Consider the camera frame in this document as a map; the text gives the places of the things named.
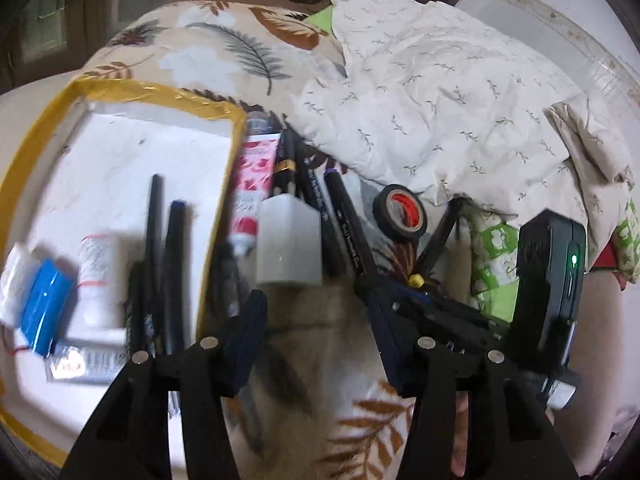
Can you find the silver tube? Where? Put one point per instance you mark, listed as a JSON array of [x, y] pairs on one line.
[[90, 360]]

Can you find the thin black pen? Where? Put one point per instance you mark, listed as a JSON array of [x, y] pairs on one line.
[[155, 240]]

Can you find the blue battery pack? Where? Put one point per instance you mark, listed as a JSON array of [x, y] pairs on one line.
[[47, 305]]

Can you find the black stick yellow tip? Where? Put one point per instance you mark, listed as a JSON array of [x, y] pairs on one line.
[[435, 245]]

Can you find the pink print tube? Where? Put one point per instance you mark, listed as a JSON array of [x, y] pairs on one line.
[[250, 185]]

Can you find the white sprig print quilt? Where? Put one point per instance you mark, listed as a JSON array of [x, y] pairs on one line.
[[450, 110]]

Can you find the black marker purple end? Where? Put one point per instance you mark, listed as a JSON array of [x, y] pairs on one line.
[[350, 230]]

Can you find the small white plastic bottle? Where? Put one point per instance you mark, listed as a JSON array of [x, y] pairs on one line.
[[100, 285]]

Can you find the black marker white lettering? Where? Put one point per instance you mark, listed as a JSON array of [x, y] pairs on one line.
[[325, 225]]

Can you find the leaf print fleece blanket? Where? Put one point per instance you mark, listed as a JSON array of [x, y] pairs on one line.
[[320, 320]]

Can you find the black pen gold band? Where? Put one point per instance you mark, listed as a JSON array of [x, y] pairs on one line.
[[283, 170]]

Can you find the black tape roll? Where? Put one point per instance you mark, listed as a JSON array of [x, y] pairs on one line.
[[385, 220]]

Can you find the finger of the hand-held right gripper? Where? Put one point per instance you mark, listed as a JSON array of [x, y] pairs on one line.
[[430, 305], [470, 335]]

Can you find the white plastic packet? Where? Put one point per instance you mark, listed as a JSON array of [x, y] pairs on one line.
[[17, 280]]

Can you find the short black pen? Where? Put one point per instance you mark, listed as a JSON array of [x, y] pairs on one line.
[[135, 300]]

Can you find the white foam box yellow tape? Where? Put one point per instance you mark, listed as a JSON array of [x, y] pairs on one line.
[[125, 160]]

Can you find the white charger plug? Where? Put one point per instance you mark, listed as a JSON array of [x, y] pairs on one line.
[[287, 245]]

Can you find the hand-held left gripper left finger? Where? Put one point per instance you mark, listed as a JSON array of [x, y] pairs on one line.
[[247, 340]]

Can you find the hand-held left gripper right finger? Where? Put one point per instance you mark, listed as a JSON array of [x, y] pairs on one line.
[[392, 355]]

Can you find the red cloth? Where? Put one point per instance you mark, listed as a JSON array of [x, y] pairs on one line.
[[607, 265]]

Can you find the person's right forearm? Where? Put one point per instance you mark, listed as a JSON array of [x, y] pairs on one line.
[[600, 360]]

